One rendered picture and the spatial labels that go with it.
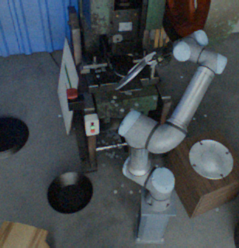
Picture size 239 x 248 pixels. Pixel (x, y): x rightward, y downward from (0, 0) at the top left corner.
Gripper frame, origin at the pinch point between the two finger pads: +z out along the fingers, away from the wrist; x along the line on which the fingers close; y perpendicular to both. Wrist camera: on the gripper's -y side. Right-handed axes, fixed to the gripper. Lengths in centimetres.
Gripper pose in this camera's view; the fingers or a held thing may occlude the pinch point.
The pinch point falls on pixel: (148, 60)
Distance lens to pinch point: 159.5
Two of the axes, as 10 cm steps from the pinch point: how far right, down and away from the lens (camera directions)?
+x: 5.8, 7.3, 3.7
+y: -3.5, 6.3, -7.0
